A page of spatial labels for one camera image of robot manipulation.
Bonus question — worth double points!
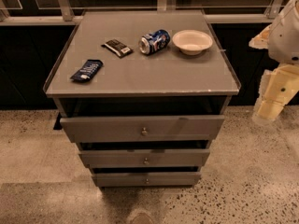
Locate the grey drawer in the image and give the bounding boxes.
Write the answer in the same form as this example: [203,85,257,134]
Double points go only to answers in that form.
[61,115,224,143]
[79,149,209,168]
[93,172,201,187]

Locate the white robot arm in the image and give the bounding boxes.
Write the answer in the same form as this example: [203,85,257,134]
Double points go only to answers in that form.
[249,0,299,125]

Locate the grey top drawer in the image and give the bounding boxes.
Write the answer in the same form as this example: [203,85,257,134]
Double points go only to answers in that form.
[61,115,224,143]

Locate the grey drawer cabinet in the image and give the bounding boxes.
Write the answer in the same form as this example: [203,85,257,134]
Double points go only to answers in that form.
[44,11,240,177]

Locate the grey bottom drawer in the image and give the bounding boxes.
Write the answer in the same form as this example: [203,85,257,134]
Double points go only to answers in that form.
[93,172,201,187]

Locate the white bowl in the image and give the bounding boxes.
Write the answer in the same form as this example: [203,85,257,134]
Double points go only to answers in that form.
[172,30,213,55]

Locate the blue crushed soda can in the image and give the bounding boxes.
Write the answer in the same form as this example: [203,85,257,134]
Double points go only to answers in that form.
[138,29,170,55]

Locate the black snack bar wrapper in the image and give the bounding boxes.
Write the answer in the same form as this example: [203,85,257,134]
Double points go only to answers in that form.
[102,39,134,58]

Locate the blue snack bag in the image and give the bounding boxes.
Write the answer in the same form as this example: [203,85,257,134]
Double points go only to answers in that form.
[70,60,104,82]

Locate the metal railing frame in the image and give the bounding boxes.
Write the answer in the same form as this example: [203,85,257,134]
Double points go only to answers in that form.
[0,0,288,26]

